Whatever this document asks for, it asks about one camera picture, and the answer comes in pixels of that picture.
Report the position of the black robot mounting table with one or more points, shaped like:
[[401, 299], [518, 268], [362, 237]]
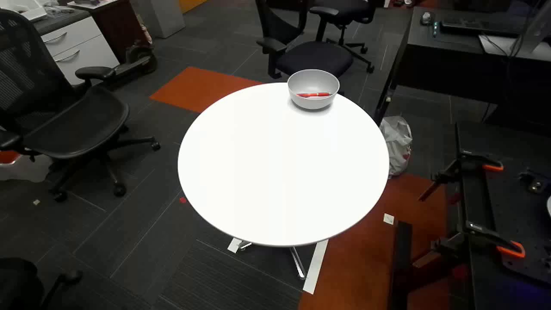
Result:
[[505, 218]]

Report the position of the white plastic bag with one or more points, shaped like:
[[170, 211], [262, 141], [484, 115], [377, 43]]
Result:
[[396, 144]]

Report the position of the white table base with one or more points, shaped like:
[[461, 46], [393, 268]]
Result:
[[315, 268]]

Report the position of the black device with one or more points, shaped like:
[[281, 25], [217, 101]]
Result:
[[534, 184]]

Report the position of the black keyboard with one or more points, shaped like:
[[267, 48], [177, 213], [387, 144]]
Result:
[[482, 24]]

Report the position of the small red floor object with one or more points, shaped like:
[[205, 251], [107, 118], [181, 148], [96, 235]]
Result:
[[183, 201]]

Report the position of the black orange bar clamp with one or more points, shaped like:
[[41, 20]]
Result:
[[487, 237], [470, 165]]

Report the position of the black scooter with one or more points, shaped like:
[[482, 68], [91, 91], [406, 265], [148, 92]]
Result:
[[140, 58]]

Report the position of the small white floor tag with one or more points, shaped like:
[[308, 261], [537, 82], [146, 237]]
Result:
[[389, 220]]

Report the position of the small blue bottle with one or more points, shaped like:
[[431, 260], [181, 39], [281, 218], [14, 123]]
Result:
[[436, 29]]

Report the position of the white plastic object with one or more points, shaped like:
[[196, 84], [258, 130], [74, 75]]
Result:
[[26, 170]]

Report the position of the grey computer mouse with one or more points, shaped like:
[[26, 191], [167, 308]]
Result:
[[425, 18]]

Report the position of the black table post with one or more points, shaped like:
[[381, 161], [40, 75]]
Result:
[[400, 270]]

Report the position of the white paper sheet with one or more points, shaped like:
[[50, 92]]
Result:
[[499, 46]]

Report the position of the small white scrap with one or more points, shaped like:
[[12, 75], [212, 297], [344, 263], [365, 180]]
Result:
[[36, 203]]

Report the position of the black mesh office chair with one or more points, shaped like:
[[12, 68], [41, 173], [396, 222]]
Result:
[[74, 123]]

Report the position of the black chair with armrest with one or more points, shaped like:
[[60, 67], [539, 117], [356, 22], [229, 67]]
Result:
[[19, 285]]

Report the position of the grey bin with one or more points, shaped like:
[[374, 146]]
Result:
[[164, 18]]

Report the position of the black office desk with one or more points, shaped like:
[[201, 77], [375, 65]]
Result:
[[453, 58]]

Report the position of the white papers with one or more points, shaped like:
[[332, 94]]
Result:
[[22, 8]]

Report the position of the black padded office chair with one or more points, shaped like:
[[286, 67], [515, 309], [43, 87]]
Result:
[[315, 56]]

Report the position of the grey bowl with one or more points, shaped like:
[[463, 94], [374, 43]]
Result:
[[312, 105]]

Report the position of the white drawer cabinet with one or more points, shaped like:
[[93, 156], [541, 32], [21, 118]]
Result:
[[86, 55]]

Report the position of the red marker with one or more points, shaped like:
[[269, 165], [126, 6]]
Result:
[[313, 94]]

